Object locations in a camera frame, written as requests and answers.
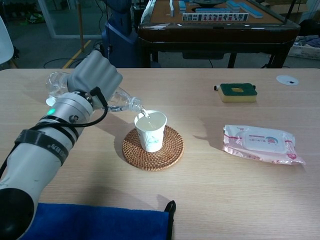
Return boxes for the blue microfiber towel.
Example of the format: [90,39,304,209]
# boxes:
[21,199,177,240]

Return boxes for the wooden pole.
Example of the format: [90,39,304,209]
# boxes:
[77,0,85,53]

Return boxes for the white chair wooden legs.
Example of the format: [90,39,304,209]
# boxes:
[0,16,15,71]

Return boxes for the black marker pen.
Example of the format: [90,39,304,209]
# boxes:
[213,84,257,91]

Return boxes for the round woven rattan coaster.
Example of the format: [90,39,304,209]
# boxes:
[121,124,185,172]

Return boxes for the brown mahjong table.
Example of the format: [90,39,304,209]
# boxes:
[137,0,301,69]

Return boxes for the face-up mahjong tile row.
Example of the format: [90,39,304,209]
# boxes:
[182,12,250,22]

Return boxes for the transparent plastic bottle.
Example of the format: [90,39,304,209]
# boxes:
[44,71,145,118]

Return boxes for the blue machine base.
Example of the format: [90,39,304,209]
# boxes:
[101,0,161,69]

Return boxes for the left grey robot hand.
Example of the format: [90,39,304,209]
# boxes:
[67,49,124,102]

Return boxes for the white round cable grommet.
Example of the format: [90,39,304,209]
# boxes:
[275,74,300,87]

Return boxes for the white plastic basket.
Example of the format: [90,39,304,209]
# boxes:
[287,36,320,61]

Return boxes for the white paper cup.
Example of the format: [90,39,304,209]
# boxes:
[134,109,168,153]

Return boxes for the pink wet wipes pack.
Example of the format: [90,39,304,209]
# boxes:
[221,124,307,166]

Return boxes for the green yellow sponge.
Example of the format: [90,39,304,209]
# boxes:
[216,82,258,104]

